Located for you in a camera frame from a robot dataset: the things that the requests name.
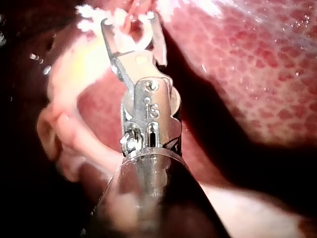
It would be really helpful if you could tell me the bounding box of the right arm instrument jaw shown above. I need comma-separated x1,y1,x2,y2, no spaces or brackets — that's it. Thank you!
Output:
100,18,136,75
150,11,168,67

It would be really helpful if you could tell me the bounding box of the right arm instrument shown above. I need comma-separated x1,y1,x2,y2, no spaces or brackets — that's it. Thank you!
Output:
116,49,183,157

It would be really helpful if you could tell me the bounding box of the white clip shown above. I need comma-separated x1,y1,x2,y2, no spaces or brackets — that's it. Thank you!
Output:
106,11,156,52

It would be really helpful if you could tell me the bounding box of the thin tube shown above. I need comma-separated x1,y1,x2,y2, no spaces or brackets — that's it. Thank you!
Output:
123,0,142,32

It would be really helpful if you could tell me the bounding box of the gallbladder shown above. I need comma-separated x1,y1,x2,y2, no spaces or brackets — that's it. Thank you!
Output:
47,34,119,100

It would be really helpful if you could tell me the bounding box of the pale fatty tissue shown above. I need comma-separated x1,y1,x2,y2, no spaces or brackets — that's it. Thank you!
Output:
198,182,313,238
75,3,129,33
36,96,124,183

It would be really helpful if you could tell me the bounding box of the dark red liver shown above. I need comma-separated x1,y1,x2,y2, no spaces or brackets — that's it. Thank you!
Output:
0,0,317,238

